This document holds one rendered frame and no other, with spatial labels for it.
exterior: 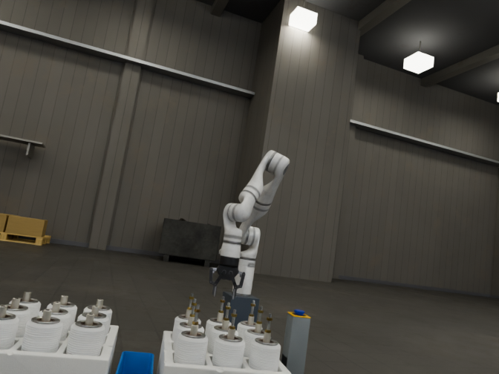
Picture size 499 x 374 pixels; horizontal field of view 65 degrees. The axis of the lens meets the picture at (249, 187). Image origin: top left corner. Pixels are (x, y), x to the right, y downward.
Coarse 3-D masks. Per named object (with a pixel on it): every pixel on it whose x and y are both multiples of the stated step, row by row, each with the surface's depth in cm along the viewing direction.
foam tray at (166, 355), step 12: (168, 336) 142; (168, 348) 128; (168, 360) 116; (168, 372) 112; (180, 372) 112; (192, 372) 113; (204, 372) 114; (216, 372) 115; (228, 372) 115; (240, 372) 116; (252, 372) 117; (264, 372) 119; (276, 372) 120; (288, 372) 122
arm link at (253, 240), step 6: (252, 228) 191; (252, 234) 188; (258, 234) 189; (252, 240) 188; (258, 240) 189; (252, 246) 190; (246, 252) 188; (252, 252) 187; (240, 258) 188; (246, 258) 186; (252, 258) 188
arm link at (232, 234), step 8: (224, 208) 153; (224, 216) 151; (224, 224) 151; (232, 224) 153; (224, 232) 150; (232, 232) 148; (240, 232) 149; (224, 240) 149; (232, 240) 147; (240, 240) 149
